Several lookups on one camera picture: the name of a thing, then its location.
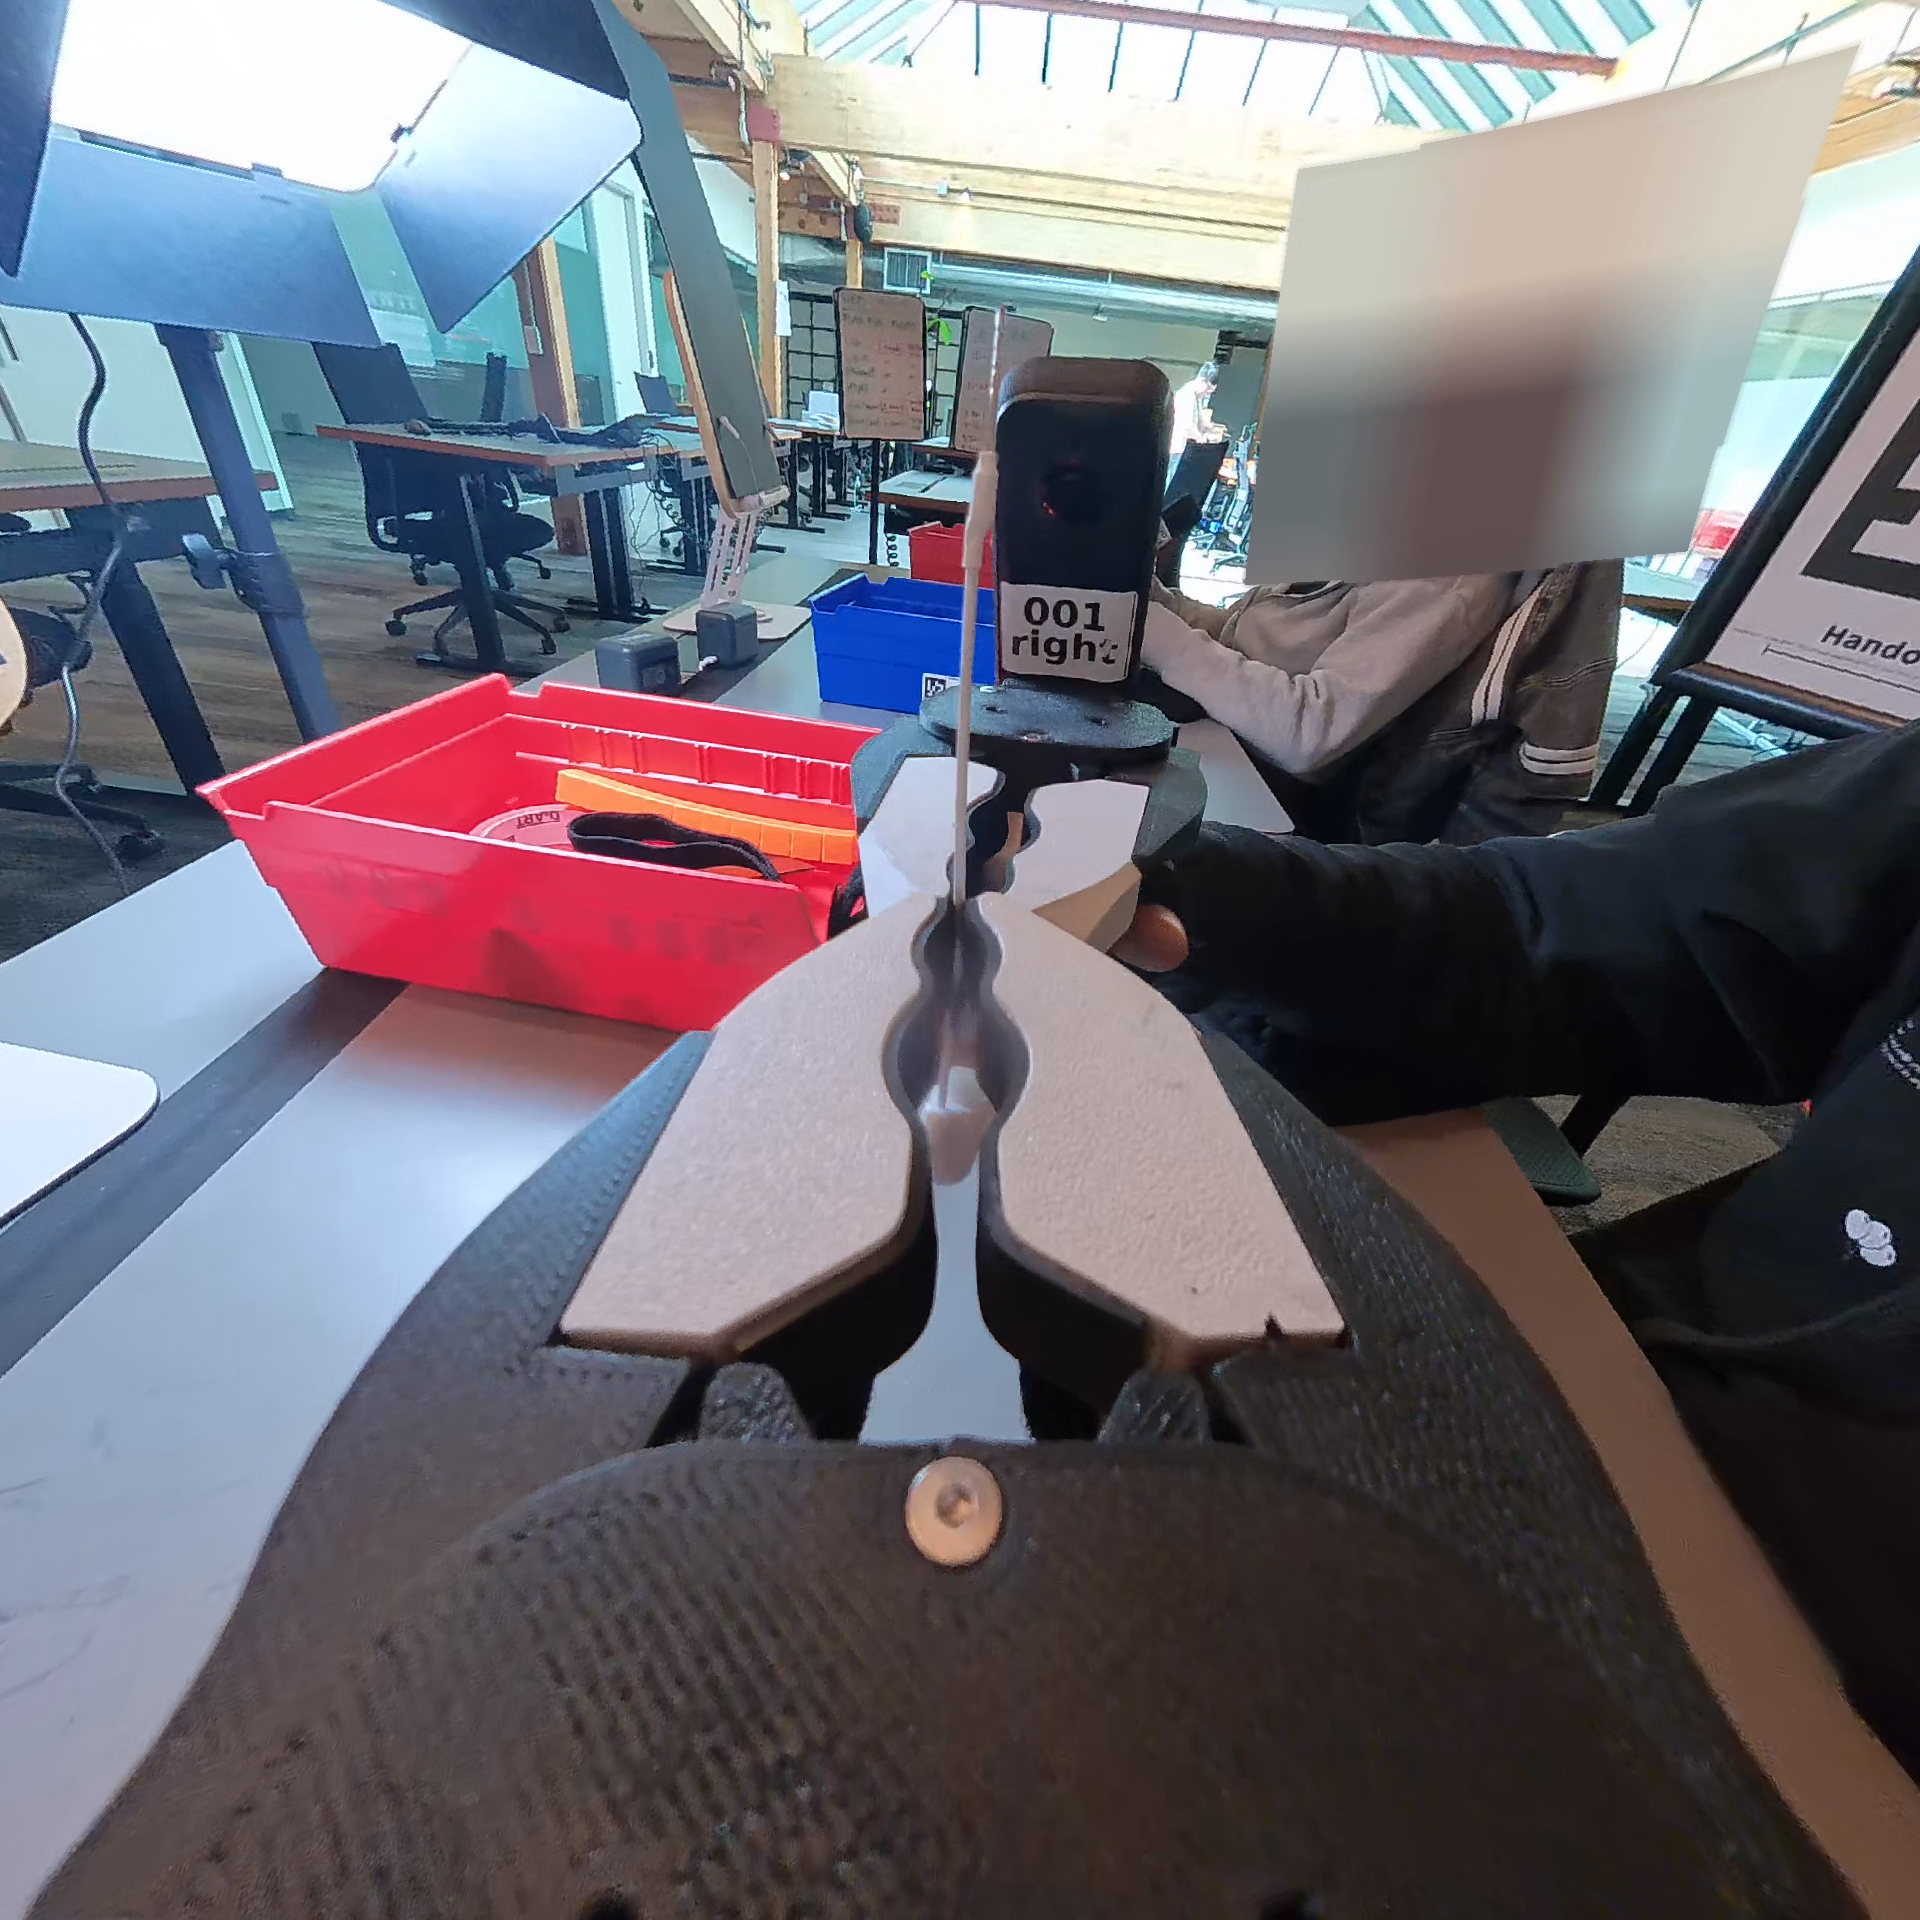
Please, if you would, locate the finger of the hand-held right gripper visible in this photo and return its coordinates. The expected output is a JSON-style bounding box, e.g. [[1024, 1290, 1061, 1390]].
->
[[858, 756, 1006, 917], [986, 781, 1148, 956]]

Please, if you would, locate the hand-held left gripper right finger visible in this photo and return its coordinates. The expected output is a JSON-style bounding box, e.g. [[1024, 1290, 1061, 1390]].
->
[[975, 894, 1348, 1390]]

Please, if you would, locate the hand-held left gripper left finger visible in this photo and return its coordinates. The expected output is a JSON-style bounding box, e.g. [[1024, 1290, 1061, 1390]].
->
[[558, 900, 944, 1366]]

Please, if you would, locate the white tag with wire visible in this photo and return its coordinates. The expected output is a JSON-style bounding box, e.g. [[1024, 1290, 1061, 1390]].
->
[[918, 454, 1004, 1187]]

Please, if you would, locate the black velcro strap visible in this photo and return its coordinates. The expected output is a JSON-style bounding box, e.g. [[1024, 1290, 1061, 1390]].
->
[[566, 808, 782, 883]]

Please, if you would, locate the person's right forearm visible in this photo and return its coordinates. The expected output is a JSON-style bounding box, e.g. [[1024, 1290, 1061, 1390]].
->
[[1145, 724, 1920, 1127]]

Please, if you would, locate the brown notice board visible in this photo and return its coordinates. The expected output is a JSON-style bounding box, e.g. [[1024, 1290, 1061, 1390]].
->
[[835, 288, 928, 443], [955, 307, 1051, 451]]

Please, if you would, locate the blue plastic bin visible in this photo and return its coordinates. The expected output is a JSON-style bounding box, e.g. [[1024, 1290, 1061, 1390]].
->
[[808, 574, 999, 714]]

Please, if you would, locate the orange plastic strip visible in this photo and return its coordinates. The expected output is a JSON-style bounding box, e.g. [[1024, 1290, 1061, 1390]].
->
[[555, 768, 858, 863]]

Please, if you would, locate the black board with wooden back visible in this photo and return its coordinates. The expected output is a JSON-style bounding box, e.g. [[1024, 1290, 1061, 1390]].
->
[[591, 0, 812, 641]]

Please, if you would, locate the red ceiling pipe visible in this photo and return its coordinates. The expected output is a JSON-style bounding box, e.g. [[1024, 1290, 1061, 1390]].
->
[[975, 0, 1621, 78]]

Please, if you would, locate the wooden office desk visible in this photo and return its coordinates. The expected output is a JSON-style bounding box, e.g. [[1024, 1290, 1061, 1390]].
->
[[318, 420, 782, 623], [0, 443, 281, 798]]

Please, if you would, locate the black office chair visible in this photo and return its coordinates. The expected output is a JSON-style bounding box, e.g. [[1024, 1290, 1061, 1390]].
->
[[315, 344, 572, 677]]

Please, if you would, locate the black board on white stand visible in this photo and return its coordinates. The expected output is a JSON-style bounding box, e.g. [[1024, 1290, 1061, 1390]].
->
[[0, 1043, 159, 1223]]

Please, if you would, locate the black light stand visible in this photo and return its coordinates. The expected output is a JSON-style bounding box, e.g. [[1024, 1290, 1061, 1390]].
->
[[154, 326, 339, 798]]

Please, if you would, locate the framed marker sign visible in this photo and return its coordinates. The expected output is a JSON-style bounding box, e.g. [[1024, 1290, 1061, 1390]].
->
[[1589, 241, 1920, 811]]

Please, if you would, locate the studio light panel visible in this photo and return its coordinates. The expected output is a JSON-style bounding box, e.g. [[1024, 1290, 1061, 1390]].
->
[[0, 0, 645, 353]]

